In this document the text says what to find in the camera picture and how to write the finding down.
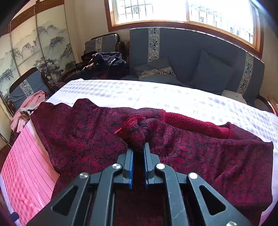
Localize dark red patterned sweater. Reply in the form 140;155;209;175
31;99;273;225

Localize pink clothes on armchair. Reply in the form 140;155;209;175
10;90;46;133

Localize pile of dark clothes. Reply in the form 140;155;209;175
75;51;129;80

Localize pink checked bed cover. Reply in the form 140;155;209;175
1;80;277;225

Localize blue square cushion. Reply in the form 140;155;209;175
188;50;233;95

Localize blue armchair near screen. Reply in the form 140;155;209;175
8;67;58;116

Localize blue cushion with lace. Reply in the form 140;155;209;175
133;58;183;87

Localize blue sofa with patterned stripes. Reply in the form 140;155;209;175
130;28;264;106

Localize blue armchair in corner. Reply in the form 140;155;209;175
84;33;126;57

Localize painted folding screen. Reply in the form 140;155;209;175
1;1;75;118

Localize wooden framed window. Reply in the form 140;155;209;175
104;1;264;58

